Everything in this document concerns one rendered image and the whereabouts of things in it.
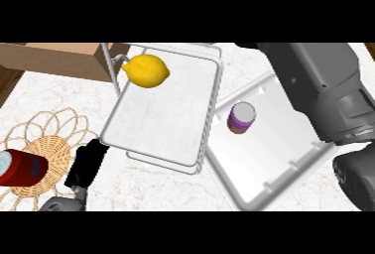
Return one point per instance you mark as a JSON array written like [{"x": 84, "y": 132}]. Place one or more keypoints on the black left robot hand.
[{"x": 87, "y": 163}]

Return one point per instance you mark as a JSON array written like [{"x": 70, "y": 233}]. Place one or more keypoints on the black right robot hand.
[{"x": 358, "y": 180}]

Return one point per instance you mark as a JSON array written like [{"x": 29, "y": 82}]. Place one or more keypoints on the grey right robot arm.
[{"x": 317, "y": 89}]

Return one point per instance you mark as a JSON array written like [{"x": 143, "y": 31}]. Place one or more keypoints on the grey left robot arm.
[{"x": 62, "y": 203}]

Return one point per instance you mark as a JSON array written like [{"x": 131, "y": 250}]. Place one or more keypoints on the white plastic tray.
[{"x": 273, "y": 155}]

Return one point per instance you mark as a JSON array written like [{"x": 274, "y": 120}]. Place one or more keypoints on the yellow lemon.
[{"x": 146, "y": 72}]

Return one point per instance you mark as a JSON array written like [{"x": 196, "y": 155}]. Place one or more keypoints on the wicker placemat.
[{"x": 48, "y": 145}]

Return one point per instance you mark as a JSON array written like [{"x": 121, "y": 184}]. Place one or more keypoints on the red can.
[{"x": 22, "y": 168}]

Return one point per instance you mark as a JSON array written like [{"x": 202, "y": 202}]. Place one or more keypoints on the purple can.
[{"x": 240, "y": 118}]

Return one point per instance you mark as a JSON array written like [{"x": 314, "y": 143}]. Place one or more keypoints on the brown wooden box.
[{"x": 57, "y": 59}]

